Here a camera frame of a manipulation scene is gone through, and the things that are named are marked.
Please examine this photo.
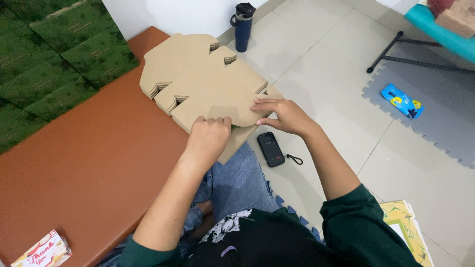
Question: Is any person's left hand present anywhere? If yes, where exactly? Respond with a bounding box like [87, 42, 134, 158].
[184, 116, 233, 164]

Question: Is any person's right hand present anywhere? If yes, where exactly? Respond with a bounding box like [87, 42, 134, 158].
[250, 97, 320, 138]

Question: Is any brown cardboard box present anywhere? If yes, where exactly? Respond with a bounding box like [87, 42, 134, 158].
[170, 73, 284, 134]

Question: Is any stack of brown cardboard blanks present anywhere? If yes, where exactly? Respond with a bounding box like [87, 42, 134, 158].
[139, 33, 284, 165]

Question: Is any black smartphone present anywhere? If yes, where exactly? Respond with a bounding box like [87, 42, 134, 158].
[257, 132, 286, 168]

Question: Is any navy blue insulated tumbler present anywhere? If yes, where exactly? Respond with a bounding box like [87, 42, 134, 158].
[230, 2, 257, 53]

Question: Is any blue foam puzzle mat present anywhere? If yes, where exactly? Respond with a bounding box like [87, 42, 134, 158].
[265, 181, 326, 245]

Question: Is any brown leather bench cushion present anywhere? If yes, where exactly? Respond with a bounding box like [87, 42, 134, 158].
[0, 26, 223, 267]

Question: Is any pile of green folded boxes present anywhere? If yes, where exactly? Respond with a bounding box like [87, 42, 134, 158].
[0, 0, 140, 154]

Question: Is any blue tissue packet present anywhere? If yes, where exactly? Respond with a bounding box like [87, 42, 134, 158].
[380, 83, 424, 119]

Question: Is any stack of thank you cards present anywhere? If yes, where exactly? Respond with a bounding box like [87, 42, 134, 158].
[10, 229, 72, 267]

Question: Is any stack of yellow printed cartons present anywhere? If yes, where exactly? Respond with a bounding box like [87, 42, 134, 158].
[379, 200, 435, 267]

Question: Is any grey foam puzzle mat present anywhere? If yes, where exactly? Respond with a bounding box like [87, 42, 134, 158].
[362, 41, 475, 169]

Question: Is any teal table top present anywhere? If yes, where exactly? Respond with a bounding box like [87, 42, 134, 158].
[404, 4, 475, 64]

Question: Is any dark red object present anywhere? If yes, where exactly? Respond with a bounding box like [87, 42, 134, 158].
[427, 0, 456, 17]

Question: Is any brown cork block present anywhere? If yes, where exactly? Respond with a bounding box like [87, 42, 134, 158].
[435, 0, 475, 39]

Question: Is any black metal table leg frame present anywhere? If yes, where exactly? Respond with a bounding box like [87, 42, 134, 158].
[367, 31, 475, 74]

